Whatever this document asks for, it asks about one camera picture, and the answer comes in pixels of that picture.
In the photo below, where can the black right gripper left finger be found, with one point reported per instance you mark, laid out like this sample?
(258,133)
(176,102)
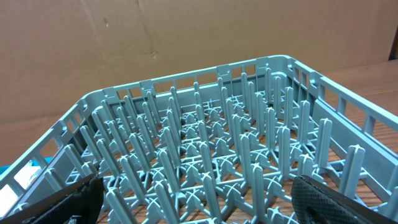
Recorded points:
(80,202)

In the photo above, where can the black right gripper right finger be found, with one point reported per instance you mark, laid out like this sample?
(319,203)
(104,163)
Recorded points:
(314,202)

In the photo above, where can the grey plastic dishwasher rack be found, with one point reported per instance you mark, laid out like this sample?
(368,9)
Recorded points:
(215,140)

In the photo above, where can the teal plastic tray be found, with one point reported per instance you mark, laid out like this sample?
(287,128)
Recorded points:
(30,163)

